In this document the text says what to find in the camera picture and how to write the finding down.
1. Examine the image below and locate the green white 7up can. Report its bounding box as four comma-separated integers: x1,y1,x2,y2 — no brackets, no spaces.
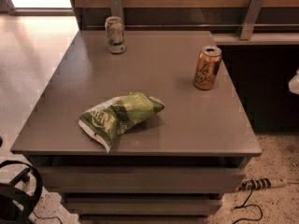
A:
105,16,126,54

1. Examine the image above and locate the white power strip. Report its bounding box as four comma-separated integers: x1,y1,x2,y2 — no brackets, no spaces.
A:
237,178,287,190

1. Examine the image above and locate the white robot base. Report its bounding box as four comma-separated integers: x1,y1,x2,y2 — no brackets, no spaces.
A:
289,69,299,95

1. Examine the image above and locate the orange LaCroix can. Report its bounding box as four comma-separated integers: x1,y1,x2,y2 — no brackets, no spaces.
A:
193,46,222,91

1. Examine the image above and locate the black power cable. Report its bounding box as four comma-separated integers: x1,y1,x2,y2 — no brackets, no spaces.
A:
232,187,264,224

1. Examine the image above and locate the right metal wall bracket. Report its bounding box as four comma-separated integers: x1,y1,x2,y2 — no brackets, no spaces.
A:
239,0,264,40

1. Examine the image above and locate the green jalapeno chip bag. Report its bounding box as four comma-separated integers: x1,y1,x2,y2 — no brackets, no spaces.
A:
78,91,164,152

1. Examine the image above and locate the left metal wall bracket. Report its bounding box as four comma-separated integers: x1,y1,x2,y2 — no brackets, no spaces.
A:
109,0,124,21

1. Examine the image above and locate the grey drawer cabinet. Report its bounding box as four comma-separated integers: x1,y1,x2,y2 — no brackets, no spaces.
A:
12,31,262,224

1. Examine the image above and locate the metal wall bracket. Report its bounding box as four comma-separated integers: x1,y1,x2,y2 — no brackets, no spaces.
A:
109,0,124,21
239,0,264,40

